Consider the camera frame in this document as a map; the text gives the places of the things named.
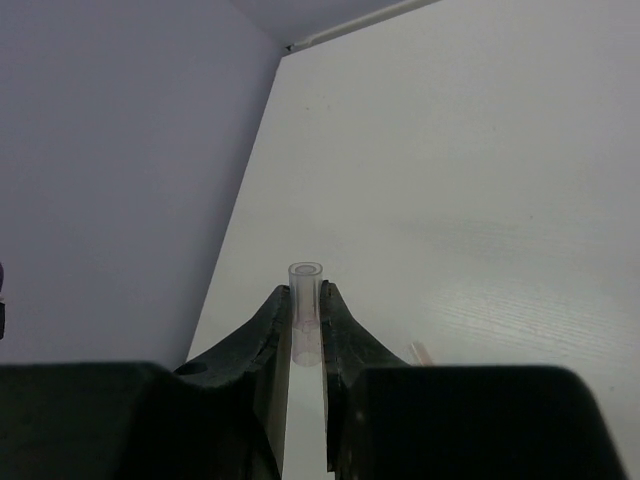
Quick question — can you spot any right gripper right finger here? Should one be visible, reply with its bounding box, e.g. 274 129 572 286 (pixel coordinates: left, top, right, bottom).
319 281 415 475

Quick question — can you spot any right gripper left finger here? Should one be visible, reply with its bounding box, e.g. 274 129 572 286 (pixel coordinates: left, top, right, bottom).
174 285 292 479

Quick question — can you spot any aluminium frame rail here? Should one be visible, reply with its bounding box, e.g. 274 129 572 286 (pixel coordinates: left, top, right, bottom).
285 0 437 54

